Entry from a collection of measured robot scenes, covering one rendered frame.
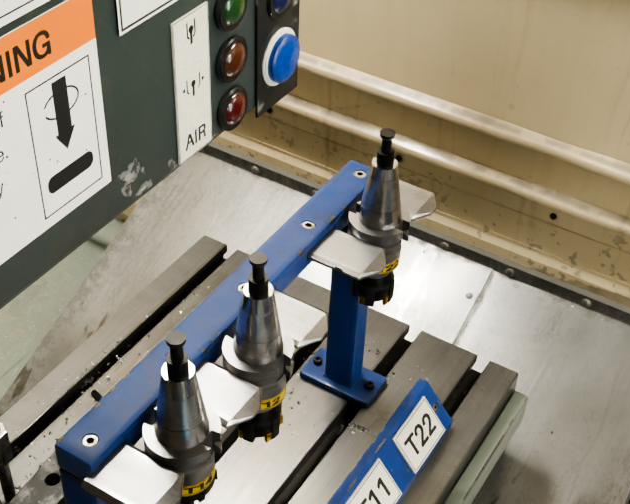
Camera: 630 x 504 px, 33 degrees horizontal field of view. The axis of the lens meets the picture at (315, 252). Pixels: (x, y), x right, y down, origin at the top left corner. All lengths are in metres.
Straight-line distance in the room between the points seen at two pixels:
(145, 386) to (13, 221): 0.42
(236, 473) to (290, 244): 0.33
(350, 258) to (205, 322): 0.17
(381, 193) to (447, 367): 0.40
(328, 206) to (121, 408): 0.33
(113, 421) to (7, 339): 1.03
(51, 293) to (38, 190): 1.46
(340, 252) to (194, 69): 0.50
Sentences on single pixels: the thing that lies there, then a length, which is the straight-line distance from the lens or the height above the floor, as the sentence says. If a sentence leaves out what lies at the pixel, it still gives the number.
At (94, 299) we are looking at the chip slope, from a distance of 1.72.
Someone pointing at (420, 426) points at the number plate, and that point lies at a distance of 1.25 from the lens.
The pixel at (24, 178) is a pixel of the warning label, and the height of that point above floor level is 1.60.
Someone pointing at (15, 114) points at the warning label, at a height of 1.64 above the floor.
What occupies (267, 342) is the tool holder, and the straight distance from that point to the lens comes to 0.90.
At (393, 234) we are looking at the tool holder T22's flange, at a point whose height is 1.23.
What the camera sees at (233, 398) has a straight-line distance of 0.90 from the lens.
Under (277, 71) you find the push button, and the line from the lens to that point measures 0.63.
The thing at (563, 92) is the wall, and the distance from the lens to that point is 1.41.
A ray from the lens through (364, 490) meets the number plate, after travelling 1.17.
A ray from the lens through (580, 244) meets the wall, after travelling 1.53.
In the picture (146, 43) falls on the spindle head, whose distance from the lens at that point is 0.53.
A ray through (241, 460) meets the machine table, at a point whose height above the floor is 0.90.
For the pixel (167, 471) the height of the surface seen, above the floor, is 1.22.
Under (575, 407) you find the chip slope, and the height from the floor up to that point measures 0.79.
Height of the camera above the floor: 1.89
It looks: 40 degrees down
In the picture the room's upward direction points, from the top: 3 degrees clockwise
